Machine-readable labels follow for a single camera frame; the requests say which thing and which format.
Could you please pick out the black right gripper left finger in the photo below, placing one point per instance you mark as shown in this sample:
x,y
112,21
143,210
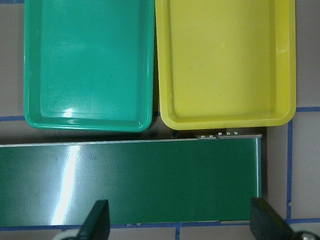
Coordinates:
x,y
97,224

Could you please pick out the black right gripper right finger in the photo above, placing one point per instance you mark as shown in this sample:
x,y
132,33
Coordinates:
x,y
267,224

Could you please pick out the green conveyor belt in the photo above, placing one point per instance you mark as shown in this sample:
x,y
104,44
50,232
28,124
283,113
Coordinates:
x,y
144,181

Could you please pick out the green plastic tray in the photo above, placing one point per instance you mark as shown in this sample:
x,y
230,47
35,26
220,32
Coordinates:
x,y
89,64

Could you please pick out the yellow plastic tray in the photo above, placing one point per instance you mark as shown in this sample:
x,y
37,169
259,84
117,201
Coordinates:
x,y
226,63

